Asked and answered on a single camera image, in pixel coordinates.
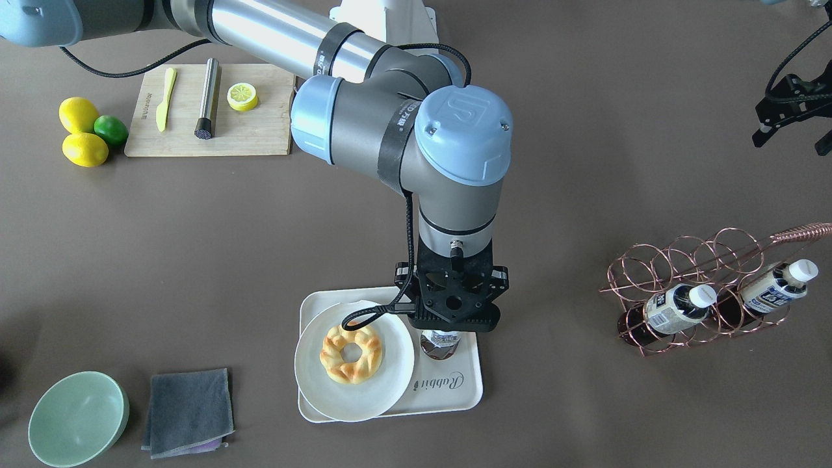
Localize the yellow lemon near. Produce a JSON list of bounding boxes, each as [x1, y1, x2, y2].
[[62, 133, 110, 168]]

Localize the mint green bowl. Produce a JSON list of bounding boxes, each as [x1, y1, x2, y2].
[[29, 371, 130, 467]]

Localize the white plate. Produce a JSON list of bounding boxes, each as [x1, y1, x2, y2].
[[294, 300, 414, 423]]

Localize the yellow lemon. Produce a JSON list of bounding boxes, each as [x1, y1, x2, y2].
[[58, 97, 100, 134], [62, 133, 110, 168]]

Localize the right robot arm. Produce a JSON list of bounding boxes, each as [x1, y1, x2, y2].
[[2, 1, 514, 332]]

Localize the tea bottle rear rack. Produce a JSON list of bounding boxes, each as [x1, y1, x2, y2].
[[717, 259, 819, 328]]

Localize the copper wire bottle rack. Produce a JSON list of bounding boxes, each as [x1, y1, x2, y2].
[[603, 222, 830, 356]]

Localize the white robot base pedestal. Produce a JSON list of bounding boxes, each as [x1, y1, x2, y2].
[[329, 1, 439, 46]]

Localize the braided donut pastry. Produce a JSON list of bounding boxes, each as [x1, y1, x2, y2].
[[320, 325, 384, 385]]

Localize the tea bottle front rack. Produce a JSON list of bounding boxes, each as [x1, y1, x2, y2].
[[617, 283, 718, 346]]

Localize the wooden cutting board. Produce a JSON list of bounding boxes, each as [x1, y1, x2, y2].
[[124, 63, 296, 157]]

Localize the tea bottle rack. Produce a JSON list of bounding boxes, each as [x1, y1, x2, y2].
[[717, 259, 819, 328], [617, 283, 718, 346]]

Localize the grey folded cloth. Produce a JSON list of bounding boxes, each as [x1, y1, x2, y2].
[[142, 368, 235, 459]]

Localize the tea bottle carried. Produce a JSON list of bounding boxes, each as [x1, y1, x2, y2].
[[420, 330, 462, 359]]

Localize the yellow lemon far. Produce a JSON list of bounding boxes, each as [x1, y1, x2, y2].
[[58, 97, 100, 134]]

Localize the steel muddler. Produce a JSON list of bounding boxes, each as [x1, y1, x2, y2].
[[194, 57, 220, 140]]

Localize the half lemon slice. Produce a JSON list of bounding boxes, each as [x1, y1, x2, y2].
[[226, 82, 259, 112]]

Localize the yellow plastic knife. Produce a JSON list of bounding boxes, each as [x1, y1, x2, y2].
[[155, 66, 177, 133]]

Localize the cream serving tray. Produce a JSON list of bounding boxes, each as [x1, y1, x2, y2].
[[294, 285, 482, 423]]

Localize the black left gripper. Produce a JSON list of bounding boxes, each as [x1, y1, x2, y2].
[[752, 73, 832, 157]]

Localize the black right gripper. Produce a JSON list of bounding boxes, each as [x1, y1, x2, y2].
[[393, 242, 509, 333]]

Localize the green lime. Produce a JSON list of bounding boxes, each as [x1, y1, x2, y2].
[[93, 115, 129, 148]]

